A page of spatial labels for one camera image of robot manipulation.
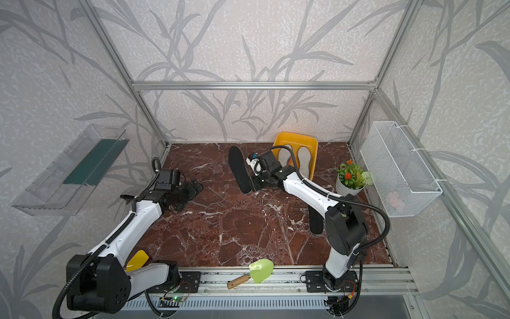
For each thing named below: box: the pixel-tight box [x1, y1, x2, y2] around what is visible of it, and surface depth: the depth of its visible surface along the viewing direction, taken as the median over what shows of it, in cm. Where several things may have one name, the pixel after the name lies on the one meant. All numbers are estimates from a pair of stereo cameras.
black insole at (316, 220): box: [308, 204, 325, 235], surface depth 89 cm
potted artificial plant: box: [333, 159, 374, 195], surface depth 90 cm
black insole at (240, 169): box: [228, 146, 253, 195], surface depth 89 cm
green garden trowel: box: [227, 258, 275, 290], surface depth 78 cm
